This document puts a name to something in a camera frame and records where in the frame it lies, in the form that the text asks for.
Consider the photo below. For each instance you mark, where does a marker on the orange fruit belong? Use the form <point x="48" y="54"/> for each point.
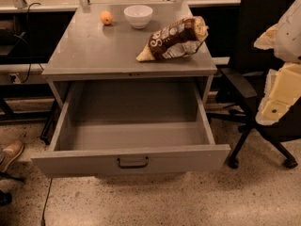
<point x="106" y="18"/>

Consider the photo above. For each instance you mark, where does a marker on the black chair caster left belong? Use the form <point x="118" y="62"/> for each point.
<point x="5" y="198"/>

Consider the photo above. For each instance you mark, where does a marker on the brown chip bag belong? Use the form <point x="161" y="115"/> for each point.
<point x="180" y="39"/>

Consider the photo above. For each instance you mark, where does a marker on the black office chair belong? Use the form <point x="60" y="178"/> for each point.
<point x="242" y="82"/>

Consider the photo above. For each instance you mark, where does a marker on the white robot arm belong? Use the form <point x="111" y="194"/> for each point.
<point x="288" y="36"/>

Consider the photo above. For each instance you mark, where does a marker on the grey top drawer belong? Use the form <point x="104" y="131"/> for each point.
<point x="101" y="121"/>

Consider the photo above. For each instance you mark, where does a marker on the wall power outlet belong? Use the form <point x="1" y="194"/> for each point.
<point x="14" y="78"/>

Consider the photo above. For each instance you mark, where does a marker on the brown shoe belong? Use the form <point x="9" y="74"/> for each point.
<point x="9" y="154"/>

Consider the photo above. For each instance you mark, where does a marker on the white bowl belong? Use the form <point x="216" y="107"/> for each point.
<point x="138" y="16"/>

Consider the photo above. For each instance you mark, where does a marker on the grey metal cabinet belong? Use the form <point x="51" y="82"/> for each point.
<point x="91" y="51"/>

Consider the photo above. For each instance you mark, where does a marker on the black top drawer handle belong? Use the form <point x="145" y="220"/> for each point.
<point x="132" y="163"/>

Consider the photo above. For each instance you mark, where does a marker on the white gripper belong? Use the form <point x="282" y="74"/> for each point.
<point x="289" y="35"/>

